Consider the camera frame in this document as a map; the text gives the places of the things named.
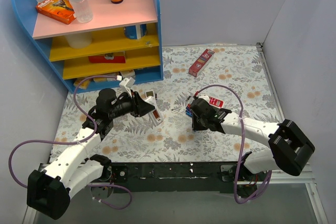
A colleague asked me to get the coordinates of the floral table mat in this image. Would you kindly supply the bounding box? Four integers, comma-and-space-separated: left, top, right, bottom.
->
51, 45, 292, 163

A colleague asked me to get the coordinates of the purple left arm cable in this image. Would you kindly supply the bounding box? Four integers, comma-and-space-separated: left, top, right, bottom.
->
8, 75, 133, 210

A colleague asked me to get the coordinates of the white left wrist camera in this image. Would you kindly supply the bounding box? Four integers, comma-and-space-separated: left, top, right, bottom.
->
116, 75, 135, 96

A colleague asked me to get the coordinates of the blue white can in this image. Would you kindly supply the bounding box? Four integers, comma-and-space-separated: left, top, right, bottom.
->
123, 24, 147, 40

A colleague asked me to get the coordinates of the red toothpaste box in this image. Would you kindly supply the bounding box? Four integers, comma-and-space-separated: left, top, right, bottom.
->
188, 49, 215, 77

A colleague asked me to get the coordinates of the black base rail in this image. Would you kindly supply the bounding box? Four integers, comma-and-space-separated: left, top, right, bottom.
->
90, 162, 259, 195

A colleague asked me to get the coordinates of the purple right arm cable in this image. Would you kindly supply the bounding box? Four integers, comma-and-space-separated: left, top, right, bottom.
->
195, 84, 272, 205

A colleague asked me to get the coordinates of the blue shelf unit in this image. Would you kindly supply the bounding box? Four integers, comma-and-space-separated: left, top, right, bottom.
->
11, 0, 163, 92

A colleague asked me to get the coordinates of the red box on shelf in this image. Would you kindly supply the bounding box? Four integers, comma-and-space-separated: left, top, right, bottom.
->
88, 51, 126, 64

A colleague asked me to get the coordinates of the orange razor box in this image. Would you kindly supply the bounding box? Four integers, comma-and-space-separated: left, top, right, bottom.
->
36, 0, 76, 25

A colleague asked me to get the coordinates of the white cup on shelf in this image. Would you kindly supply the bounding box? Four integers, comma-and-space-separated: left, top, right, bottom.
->
65, 32, 92, 49

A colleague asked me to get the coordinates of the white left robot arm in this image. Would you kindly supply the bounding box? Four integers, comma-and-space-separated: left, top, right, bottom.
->
27, 88, 160, 219

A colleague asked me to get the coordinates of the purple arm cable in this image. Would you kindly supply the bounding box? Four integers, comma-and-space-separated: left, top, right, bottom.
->
195, 84, 272, 205
8, 75, 133, 210

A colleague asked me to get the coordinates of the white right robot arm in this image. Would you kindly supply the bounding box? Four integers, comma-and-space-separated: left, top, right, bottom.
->
190, 98, 315, 181

